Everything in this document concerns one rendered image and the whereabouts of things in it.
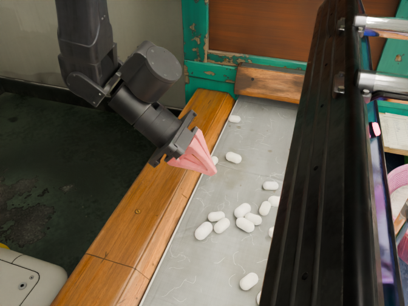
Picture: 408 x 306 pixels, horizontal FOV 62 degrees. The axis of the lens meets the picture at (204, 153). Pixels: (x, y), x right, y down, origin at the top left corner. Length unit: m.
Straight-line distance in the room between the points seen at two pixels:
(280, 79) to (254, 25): 0.15
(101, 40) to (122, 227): 0.32
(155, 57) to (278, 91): 0.48
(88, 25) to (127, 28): 1.56
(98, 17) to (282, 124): 0.57
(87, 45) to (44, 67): 2.06
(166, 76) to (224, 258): 0.32
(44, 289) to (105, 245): 0.61
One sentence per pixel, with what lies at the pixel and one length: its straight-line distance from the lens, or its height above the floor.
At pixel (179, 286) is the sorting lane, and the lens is 0.58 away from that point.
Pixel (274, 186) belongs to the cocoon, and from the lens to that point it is 0.71.
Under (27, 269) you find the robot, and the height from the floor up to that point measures 0.28.
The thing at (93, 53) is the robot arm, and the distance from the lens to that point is 0.49.
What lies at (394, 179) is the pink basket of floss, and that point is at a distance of 0.82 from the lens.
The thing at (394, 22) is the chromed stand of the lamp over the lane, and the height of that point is 1.12.
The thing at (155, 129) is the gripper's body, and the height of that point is 0.94.
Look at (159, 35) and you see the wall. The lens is 1.95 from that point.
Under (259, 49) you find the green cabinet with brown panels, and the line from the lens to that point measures 0.93.
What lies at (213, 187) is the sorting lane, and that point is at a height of 0.74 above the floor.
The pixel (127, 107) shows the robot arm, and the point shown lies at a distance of 0.52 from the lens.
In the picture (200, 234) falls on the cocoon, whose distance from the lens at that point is 0.61.
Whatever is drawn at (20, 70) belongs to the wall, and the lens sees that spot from 2.70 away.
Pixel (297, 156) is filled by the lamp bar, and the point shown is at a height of 1.07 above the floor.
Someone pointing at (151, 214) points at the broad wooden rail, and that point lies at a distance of 0.64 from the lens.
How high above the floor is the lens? 1.25
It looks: 40 degrees down
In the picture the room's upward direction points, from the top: straight up
